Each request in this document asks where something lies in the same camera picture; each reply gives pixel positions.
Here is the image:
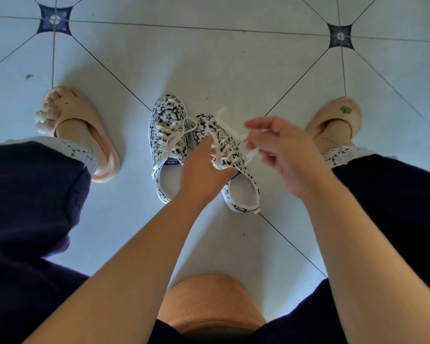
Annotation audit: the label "person's left hand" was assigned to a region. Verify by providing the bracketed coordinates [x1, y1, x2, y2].
[177, 135, 239, 208]

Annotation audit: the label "person's right hand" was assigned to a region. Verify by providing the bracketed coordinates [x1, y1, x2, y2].
[243, 117, 339, 203]

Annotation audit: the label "white shoelace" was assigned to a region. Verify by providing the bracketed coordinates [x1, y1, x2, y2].
[151, 116, 198, 180]
[202, 107, 269, 172]

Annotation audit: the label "floral sneaker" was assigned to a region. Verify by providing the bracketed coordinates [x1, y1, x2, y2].
[149, 94, 191, 204]
[193, 113, 262, 215]

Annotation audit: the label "person's left forearm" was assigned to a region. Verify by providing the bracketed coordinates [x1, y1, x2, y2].
[23, 191, 208, 344]

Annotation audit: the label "person's right leg navy trousers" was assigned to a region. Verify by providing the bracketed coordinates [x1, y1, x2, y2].
[265, 119, 430, 344]

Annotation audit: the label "person's leg navy trousers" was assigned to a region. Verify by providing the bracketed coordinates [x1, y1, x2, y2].
[0, 118, 101, 344]
[265, 119, 430, 344]

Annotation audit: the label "person's left leg navy trousers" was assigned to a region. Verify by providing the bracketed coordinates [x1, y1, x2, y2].
[0, 118, 101, 344]

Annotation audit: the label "pink slipper with green charm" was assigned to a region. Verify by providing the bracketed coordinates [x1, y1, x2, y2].
[305, 96, 363, 147]

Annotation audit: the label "pink slipper with white charms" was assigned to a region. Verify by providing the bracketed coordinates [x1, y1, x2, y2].
[35, 86, 121, 184]

